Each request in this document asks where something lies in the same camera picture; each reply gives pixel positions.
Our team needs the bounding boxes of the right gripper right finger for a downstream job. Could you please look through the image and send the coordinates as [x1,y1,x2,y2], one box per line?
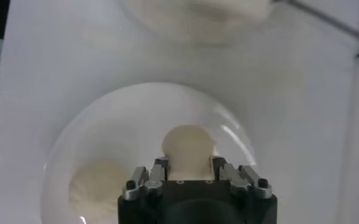
[211,156,273,200]

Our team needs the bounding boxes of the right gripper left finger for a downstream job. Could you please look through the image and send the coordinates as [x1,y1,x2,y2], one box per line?
[121,156,170,201]

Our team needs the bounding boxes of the white steamed baozi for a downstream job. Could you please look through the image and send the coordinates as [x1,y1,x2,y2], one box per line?
[68,158,131,224]
[161,124,218,181]

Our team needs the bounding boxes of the white round plate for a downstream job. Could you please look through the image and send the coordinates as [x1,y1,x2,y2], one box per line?
[40,81,258,224]

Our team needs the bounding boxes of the white electric pot base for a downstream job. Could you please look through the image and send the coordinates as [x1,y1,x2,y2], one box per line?
[118,0,276,46]

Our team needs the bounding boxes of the black pot power cord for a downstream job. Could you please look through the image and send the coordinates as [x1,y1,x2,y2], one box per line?
[272,0,359,59]

